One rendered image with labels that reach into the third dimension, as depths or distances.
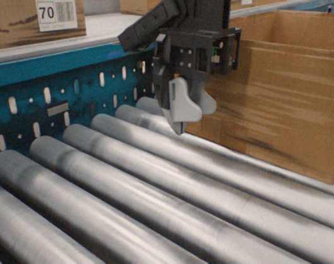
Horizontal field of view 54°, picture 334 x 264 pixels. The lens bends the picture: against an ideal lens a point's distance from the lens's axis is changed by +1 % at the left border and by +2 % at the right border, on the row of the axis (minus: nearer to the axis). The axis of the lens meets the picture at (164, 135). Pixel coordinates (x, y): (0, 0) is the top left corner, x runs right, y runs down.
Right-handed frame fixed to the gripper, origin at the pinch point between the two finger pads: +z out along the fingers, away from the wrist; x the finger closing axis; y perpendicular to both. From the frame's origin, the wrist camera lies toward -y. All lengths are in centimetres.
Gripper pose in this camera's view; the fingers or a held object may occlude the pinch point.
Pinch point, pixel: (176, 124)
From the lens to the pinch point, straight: 48.1
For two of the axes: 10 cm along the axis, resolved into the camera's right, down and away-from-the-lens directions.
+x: 6.3, -3.4, 7.0
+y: 7.8, 2.8, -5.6
